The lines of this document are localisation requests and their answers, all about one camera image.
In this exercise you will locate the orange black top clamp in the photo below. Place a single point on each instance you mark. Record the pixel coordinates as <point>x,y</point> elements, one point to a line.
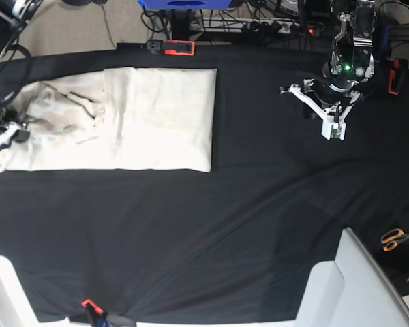
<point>171,47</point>

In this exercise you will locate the blue box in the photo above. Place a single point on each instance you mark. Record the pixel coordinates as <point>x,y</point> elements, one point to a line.
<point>188,4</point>

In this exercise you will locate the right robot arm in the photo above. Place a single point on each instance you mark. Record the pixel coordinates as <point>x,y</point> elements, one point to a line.
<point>14,18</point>

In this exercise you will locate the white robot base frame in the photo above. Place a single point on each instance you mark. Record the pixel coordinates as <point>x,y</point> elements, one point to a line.
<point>351,290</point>

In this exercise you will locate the white power strip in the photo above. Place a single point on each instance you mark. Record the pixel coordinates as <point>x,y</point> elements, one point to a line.
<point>235,26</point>

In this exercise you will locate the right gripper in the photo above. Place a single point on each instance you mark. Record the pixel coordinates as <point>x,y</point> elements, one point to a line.
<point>12,129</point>

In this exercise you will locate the orange clamp bottom edge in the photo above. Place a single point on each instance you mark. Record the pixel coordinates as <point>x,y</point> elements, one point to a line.
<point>89,303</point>

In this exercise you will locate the orange handled scissors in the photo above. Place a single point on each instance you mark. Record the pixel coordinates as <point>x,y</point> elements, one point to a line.
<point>393,238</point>

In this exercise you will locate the orange black clamp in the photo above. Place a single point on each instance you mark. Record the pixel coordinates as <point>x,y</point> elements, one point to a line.
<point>397,75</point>
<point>171,47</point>

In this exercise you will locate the white T-shirt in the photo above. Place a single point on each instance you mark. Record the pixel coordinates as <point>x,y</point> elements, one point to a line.
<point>116,119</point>

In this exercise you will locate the black table cloth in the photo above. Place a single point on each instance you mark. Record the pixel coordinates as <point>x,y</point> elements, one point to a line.
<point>232,246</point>

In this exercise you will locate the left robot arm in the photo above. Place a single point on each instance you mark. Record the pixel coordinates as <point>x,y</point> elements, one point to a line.
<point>350,61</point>

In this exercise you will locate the black vertical post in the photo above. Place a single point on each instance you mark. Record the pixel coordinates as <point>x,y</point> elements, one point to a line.
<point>180,24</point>

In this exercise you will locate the orange black right clamp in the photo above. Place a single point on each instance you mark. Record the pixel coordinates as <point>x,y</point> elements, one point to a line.
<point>397,75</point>

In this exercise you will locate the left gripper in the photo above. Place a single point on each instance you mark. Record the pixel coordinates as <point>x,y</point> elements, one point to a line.
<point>324,103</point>

